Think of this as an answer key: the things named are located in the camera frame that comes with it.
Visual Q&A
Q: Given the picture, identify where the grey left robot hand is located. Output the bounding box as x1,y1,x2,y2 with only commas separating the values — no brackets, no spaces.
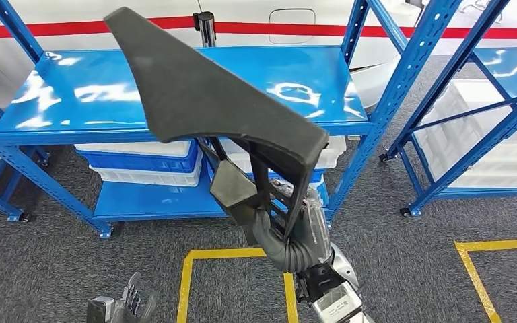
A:
114,272,160,323

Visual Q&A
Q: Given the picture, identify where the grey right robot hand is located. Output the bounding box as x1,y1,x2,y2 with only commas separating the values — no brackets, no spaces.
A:
242,178,333,271

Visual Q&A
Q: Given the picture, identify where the black plastic bracket part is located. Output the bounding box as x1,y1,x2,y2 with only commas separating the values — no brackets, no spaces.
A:
103,6,330,244

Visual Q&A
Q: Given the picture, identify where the red barrier belt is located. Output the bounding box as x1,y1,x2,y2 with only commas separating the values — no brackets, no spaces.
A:
0,17,197,40
215,22,517,40

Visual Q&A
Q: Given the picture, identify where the white fuel filler flap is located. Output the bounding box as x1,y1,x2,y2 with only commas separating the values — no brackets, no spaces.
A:
269,7,316,46

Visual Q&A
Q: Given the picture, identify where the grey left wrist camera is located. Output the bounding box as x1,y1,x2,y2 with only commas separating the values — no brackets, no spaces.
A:
86,296,116,323

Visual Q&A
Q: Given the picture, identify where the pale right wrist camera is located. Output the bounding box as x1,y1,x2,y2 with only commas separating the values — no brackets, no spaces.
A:
312,284,362,323

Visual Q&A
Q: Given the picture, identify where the black stanchion post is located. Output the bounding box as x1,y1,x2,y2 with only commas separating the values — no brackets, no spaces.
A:
192,11,217,48

